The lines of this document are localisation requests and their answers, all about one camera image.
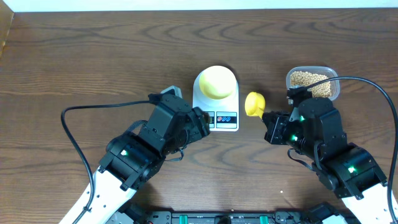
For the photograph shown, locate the right camera cable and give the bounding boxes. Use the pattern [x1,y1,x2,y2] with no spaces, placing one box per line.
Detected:
[287,76,398,224]

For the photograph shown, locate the soybeans in container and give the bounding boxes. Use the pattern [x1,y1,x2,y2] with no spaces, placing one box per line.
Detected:
[290,71,332,98]

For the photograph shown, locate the yellow measuring scoop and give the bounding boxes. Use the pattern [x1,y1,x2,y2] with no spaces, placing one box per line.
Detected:
[244,91,266,118]

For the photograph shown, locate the camera cable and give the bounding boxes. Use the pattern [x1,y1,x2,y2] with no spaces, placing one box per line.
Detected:
[60,93,162,224]
[287,76,398,224]

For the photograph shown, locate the white digital kitchen scale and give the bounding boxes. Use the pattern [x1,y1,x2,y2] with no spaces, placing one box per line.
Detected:
[193,71,239,132]

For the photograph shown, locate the yellow bowl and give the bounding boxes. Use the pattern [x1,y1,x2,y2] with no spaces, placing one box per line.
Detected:
[199,65,237,100]

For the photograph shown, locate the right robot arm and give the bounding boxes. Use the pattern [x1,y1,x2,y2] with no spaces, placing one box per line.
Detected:
[262,98,397,223]

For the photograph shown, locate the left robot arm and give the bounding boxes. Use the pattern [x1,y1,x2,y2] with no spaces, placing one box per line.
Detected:
[61,91,212,223]

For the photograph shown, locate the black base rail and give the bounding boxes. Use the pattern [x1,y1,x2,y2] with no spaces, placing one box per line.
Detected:
[124,202,352,224]

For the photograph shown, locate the clear plastic container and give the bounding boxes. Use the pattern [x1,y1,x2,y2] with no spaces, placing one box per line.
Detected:
[286,66,340,100]

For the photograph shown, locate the left camera cable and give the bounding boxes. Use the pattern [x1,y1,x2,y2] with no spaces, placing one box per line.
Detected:
[60,93,162,224]

